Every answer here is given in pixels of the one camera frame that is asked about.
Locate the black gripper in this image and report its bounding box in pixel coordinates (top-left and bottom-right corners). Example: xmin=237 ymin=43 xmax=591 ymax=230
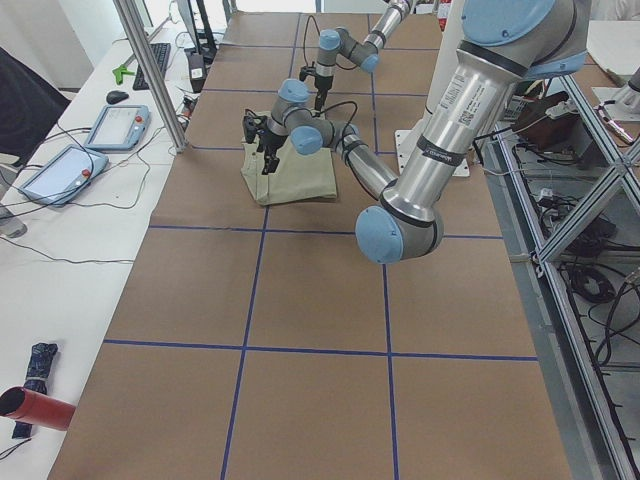
xmin=314 ymin=74 xmax=334 ymax=111
xmin=257 ymin=127 xmax=287 ymax=175

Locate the olive green long-sleeve shirt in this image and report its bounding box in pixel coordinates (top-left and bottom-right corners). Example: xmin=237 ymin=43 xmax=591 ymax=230
xmin=241 ymin=112 xmax=337 ymax=206

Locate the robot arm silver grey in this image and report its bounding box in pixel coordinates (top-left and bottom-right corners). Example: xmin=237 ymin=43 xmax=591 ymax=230
xmin=299 ymin=0 xmax=419 ymax=111
xmin=243 ymin=1 xmax=591 ymax=264

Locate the far blue teach pendant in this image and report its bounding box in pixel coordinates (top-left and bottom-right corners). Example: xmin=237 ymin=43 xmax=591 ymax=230
xmin=84 ymin=105 xmax=150 ymax=152

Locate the blue teach pendant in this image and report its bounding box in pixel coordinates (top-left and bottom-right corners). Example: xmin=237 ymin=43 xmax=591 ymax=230
xmin=84 ymin=105 xmax=150 ymax=152
xmin=18 ymin=145 xmax=109 ymax=207

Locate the black computer keyboard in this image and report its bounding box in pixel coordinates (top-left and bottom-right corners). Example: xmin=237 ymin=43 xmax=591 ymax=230
xmin=132 ymin=42 xmax=172 ymax=92

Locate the black computer mouse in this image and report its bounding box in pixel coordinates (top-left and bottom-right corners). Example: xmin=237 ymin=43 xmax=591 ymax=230
xmin=106 ymin=90 xmax=129 ymax=105

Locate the green plastic clamp tool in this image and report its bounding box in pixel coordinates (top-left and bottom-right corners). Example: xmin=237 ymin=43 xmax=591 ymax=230
xmin=112 ymin=64 xmax=136 ymax=85

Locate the near blue teach pendant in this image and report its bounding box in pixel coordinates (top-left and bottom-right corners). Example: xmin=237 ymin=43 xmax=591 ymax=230
xmin=18 ymin=145 xmax=109 ymax=207

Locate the dark blue folded umbrella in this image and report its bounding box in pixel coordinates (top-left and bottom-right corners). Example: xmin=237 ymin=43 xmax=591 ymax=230
xmin=12 ymin=342 xmax=58 ymax=440

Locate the red cylinder tube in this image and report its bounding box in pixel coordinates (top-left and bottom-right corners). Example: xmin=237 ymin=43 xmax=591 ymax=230
xmin=1 ymin=387 xmax=76 ymax=431

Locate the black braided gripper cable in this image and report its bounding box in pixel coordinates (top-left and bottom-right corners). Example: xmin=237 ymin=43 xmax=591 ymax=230
xmin=309 ymin=100 xmax=391 ymax=199

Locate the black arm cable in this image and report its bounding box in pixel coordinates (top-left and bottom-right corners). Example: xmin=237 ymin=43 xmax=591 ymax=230
xmin=301 ymin=14 xmax=351 ymax=71

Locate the grey aluminium camera post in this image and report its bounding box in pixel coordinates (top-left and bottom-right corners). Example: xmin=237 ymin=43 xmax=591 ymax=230
xmin=113 ymin=0 xmax=187 ymax=153

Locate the aluminium frame structure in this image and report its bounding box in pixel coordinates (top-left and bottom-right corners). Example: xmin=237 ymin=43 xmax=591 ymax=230
xmin=475 ymin=59 xmax=639 ymax=479

